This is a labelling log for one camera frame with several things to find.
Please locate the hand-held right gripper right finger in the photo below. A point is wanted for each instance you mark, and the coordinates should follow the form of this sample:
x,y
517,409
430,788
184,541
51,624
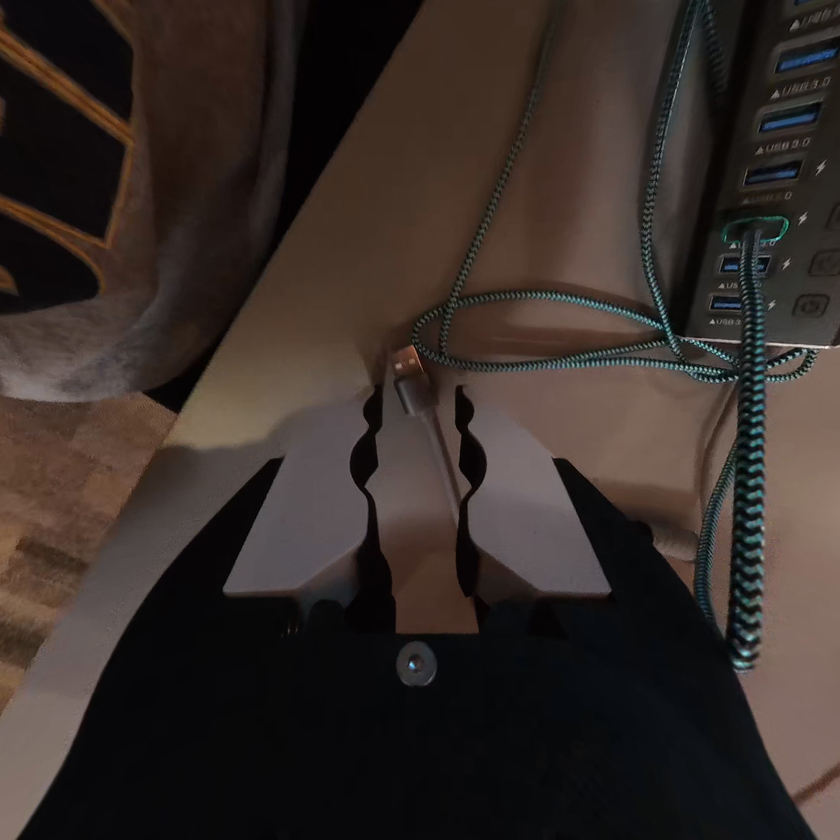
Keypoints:
x,y
531,525

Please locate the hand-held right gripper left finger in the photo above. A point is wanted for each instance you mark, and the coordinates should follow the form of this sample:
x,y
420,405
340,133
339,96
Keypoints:
x,y
302,518

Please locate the black multiport usb hub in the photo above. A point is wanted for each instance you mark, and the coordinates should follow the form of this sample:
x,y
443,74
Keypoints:
x,y
807,190

